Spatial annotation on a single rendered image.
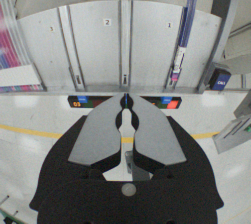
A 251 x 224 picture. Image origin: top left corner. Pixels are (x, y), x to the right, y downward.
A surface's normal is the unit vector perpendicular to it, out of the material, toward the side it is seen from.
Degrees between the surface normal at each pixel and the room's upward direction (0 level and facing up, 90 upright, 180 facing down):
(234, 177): 0
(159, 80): 43
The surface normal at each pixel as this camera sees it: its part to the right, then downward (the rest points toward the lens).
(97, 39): -0.01, 0.73
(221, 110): 0.00, 0.07
